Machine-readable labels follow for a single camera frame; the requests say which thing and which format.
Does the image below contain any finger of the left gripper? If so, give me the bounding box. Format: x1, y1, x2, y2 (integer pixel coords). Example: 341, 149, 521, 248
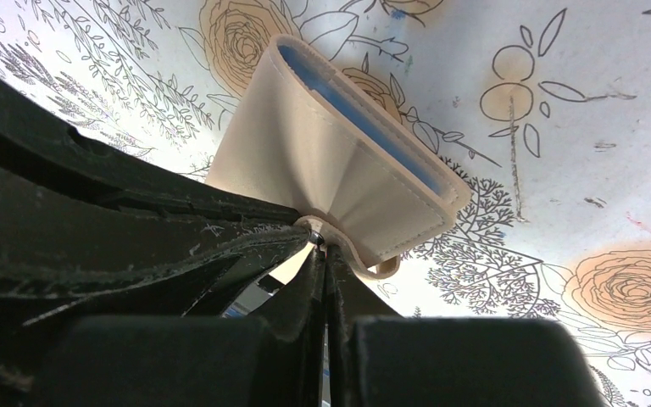
0, 166, 308, 406
0, 80, 300, 225

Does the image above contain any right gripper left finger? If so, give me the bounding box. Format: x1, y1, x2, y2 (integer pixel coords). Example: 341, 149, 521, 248
28, 249, 326, 406

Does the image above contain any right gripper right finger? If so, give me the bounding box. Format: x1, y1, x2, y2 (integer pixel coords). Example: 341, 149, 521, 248
325, 247, 603, 406

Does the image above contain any tan leather card holder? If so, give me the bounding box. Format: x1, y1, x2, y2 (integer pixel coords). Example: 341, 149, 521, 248
206, 35, 471, 280

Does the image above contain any blue credit card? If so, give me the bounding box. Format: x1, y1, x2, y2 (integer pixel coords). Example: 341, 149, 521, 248
278, 45, 442, 193

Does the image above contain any floral patterned table mat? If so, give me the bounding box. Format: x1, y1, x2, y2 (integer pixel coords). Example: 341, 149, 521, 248
0, 1, 651, 406

